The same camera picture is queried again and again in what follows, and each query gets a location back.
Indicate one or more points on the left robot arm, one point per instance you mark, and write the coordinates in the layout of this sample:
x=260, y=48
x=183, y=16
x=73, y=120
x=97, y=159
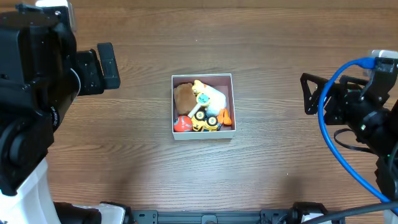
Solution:
x=42, y=74

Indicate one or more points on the wooden cat rattle drum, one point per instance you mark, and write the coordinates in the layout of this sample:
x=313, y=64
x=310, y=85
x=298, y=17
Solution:
x=203, y=101

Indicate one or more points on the brown plush toy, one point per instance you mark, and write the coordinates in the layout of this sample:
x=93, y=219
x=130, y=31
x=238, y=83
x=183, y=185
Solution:
x=184, y=98

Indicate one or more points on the red ball toy with eye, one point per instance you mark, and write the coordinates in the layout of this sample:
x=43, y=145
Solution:
x=182, y=124

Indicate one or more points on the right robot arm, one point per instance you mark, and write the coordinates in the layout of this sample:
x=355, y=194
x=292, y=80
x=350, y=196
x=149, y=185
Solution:
x=384, y=147

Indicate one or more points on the white square box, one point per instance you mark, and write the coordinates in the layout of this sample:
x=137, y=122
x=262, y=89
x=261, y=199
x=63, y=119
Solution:
x=222, y=82

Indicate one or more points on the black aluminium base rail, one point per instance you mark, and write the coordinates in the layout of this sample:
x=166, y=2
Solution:
x=242, y=217

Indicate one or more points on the white plush duck toy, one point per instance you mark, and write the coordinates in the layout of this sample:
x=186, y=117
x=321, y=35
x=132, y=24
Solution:
x=218, y=102

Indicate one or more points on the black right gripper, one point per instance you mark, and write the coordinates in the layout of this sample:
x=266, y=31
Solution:
x=333, y=101

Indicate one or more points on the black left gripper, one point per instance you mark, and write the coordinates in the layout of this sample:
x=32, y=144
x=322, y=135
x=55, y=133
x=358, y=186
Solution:
x=88, y=73

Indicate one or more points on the yellow and blue toy truck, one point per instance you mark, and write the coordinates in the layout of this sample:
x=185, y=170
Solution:
x=203, y=123

